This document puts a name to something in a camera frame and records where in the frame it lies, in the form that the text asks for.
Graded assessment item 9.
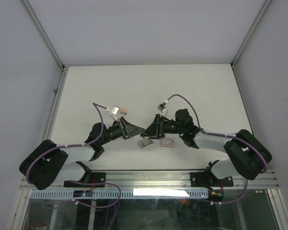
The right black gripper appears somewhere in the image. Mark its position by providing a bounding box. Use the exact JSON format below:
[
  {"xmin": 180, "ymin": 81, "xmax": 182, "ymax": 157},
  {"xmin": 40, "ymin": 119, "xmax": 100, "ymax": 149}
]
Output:
[{"xmin": 140, "ymin": 114, "xmax": 184, "ymax": 139}]

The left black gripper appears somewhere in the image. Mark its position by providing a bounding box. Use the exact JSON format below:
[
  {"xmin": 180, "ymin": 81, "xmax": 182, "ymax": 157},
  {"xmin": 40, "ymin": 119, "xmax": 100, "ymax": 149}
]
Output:
[{"xmin": 99, "ymin": 116, "xmax": 144, "ymax": 145}]

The staple box tray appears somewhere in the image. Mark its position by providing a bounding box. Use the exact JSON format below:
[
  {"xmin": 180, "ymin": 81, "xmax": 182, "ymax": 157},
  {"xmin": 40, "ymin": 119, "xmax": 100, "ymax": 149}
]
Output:
[{"xmin": 138, "ymin": 138, "xmax": 154, "ymax": 149}]

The red white staple box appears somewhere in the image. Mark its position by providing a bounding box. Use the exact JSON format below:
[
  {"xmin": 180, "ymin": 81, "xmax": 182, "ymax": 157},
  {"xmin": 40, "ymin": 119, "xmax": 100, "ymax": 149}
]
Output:
[{"xmin": 161, "ymin": 138, "xmax": 175, "ymax": 148}]

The pink white mini stapler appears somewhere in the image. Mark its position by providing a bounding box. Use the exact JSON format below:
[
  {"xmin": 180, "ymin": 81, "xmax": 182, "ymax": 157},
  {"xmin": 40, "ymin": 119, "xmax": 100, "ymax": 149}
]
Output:
[{"xmin": 119, "ymin": 107, "xmax": 128, "ymax": 115}]

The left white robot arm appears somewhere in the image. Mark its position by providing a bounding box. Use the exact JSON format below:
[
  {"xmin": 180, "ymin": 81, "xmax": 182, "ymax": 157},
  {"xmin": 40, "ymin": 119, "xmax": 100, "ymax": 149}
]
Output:
[{"xmin": 19, "ymin": 117, "xmax": 144, "ymax": 190}]

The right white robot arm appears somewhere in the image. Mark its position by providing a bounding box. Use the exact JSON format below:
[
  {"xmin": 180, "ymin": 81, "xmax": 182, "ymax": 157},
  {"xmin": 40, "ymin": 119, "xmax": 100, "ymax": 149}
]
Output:
[{"xmin": 141, "ymin": 109, "xmax": 272, "ymax": 185}]

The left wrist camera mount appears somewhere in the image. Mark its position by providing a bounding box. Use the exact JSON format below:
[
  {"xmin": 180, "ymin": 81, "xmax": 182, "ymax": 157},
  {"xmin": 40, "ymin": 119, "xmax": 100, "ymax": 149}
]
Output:
[{"xmin": 106, "ymin": 106, "xmax": 120, "ymax": 121}]

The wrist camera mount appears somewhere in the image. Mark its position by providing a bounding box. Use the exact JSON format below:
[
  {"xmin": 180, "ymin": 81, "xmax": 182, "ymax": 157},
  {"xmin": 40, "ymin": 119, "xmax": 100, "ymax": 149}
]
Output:
[
  {"xmin": 106, "ymin": 106, "xmax": 120, "ymax": 121},
  {"xmin": 157, "ymin": 100, "xmax": 168, "ymax": 117}
]

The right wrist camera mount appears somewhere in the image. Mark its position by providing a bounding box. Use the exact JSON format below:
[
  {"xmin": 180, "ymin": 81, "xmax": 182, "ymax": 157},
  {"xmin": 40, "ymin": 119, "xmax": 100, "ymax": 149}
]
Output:
[{"xmin": 157, "ymin": 100, "xmax": 168, "ymax": 117}]

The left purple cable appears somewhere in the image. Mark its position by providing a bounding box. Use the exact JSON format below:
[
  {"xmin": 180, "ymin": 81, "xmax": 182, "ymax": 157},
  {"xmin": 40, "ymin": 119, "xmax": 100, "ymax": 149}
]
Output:
[{"xmin": 25, "ymin": 102, "xmax": 111, "ymax": 185}]

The purple cable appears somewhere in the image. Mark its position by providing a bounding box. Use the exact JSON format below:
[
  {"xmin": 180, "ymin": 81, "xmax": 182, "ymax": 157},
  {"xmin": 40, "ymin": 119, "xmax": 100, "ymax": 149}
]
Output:
[
  {"xmin": 25, "ymin": 102, "xmax": 111, "ymax": 185},
  {"xmin": 164, "ymin": 94, "xmax": 272, "ymax": 172}
]

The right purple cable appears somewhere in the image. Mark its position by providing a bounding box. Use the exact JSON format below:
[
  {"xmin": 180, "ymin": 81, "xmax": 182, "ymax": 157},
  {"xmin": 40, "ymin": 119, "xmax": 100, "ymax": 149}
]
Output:
[{"xmin": 164, "ymin": 94, "xmax": 272, "ymax": 172}]

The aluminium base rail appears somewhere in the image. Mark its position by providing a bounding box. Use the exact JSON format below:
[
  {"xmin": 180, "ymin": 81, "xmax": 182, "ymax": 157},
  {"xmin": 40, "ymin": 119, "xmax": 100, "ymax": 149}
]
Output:
[{"xmin": 92, "ymin": 170, "xmax": 279, "ymax": 190}]

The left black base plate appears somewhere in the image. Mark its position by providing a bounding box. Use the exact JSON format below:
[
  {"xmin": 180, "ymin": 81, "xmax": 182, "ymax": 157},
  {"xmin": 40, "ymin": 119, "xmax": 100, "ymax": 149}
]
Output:
[{"xmin": 63, "ymin": 172, "xmax": 106, "ymax": 188}]

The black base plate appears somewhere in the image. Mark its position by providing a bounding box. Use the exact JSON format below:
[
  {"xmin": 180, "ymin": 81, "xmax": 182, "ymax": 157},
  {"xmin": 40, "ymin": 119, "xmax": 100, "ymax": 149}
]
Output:
[
  {"xmin": 63, "ymin": 172, "xmax": 106, "ymax": 188},
  {"xmin": 190, "ymin": 172, "xmax": 234, "ymax": 189}
]

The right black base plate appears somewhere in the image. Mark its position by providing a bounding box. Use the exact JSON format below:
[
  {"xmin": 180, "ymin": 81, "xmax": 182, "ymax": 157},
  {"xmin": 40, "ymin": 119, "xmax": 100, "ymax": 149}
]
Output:
[{"xmin": 190, "ymin": 172, "xmax": 234, "ymax": 189}]

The left aluminium frame post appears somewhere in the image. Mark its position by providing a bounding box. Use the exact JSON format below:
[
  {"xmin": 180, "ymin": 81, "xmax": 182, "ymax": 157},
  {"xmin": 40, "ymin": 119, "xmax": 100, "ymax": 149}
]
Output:
[{"xmin": 20, "ymin": 0, "xmax": 69, "ymax": 72}]

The aluminium frame post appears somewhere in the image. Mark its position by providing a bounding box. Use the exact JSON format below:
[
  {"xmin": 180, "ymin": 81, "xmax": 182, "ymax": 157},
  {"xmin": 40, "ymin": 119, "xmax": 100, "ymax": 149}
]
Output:
[
  {"xmin": 20, "ymin": 0, "xmax": 69, "ymax": 72},
  {"xmin": 231, "ymin": 0, "xmax": 273, "ymax": 69}
]

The white slotted cable duct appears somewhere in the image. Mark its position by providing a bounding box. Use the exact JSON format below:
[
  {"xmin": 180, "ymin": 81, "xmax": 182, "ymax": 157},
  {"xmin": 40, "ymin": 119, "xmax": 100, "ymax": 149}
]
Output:
[{"xmin": 30, "ymin": 189, "xmax": 208, "ymax": 200}]

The right aluminium frame post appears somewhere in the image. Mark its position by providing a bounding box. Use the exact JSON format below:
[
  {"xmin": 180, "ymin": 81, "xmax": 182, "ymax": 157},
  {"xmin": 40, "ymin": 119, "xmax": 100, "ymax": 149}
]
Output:
[{"xmin": 231, "ymin": 0, "xmax": 273, "ymax": 69}]

